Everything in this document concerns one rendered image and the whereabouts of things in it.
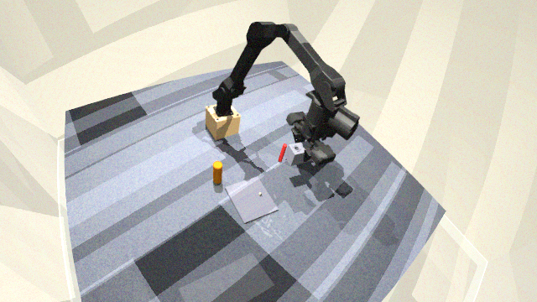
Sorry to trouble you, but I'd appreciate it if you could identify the orange cylinder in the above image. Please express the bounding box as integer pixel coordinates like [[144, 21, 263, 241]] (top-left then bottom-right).
[[213, 162, 222, 184]]

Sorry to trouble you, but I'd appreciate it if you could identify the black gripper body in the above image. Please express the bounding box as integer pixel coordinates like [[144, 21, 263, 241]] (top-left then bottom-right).
[[286, 112, 336, 166]]

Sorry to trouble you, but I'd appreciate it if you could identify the red peg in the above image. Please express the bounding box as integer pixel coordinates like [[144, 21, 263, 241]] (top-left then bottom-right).
[[279, 144, 287, 162]]

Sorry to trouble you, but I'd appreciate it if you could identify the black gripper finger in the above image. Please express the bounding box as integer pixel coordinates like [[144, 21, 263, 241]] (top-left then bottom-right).
[[304, 148, 311, 162], [291, 128, 305, 143]]

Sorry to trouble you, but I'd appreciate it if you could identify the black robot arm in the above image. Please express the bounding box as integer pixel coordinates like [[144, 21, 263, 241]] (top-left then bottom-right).
[[212, 22, 360, 141]]

